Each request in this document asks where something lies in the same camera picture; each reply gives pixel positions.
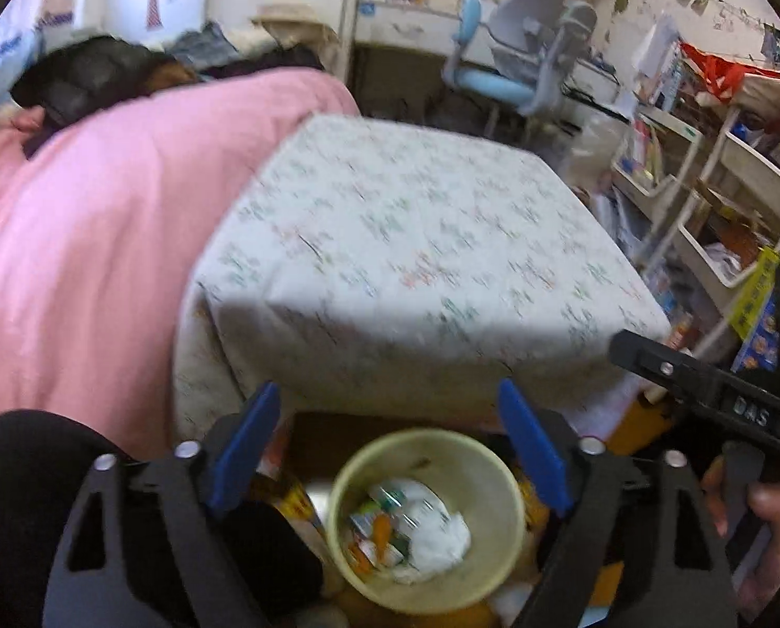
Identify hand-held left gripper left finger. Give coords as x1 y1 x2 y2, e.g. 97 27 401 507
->
42 380 282 628

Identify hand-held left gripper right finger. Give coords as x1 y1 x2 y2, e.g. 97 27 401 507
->
498 378 739 628

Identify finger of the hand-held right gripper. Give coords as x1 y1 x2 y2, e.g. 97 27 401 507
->
608 329 721 400

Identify pale yellow trash bin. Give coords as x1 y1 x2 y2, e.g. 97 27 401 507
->
326 428 528 616

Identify white tissue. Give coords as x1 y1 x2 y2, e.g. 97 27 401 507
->
399 477 473 585

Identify person's right hand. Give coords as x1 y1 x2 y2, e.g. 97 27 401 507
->
700 456 780 619

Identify blue printed box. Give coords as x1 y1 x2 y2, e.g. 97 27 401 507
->
733 294 780 374

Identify white tiered storage cart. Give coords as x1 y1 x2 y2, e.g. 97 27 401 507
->
645 88 780 354

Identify clear plastic bag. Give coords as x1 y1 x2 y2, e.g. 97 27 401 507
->
563 105 627 177

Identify person's black trouser leg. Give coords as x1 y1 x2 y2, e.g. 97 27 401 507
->
0 409 326 628

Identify floral tablecloth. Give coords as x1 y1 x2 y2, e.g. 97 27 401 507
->
171 114 672 446

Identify pink blanket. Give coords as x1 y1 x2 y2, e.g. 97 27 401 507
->
0 69 361 446

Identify red cloth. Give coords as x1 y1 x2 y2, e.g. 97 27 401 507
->
681 42 780 107

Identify grey blue desk chair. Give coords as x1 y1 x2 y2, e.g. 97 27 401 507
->
442 0 600 138

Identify brown plush cloth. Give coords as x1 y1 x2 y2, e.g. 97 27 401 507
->
144 62 198 90

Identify black clothing pile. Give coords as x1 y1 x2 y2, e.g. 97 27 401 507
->
203 46 326 77

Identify black puffer jacket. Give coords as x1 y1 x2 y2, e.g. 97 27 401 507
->
9 36 201 133

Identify blue denim clothing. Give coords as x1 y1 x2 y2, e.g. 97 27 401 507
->
168 23 240 70

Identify white study desk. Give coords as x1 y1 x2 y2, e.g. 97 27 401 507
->
338 0 620 87

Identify beige cloth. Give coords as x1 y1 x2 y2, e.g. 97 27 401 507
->
252 3 339 47

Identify whale print curtain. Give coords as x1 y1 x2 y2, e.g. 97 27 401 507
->
0 0 109 132

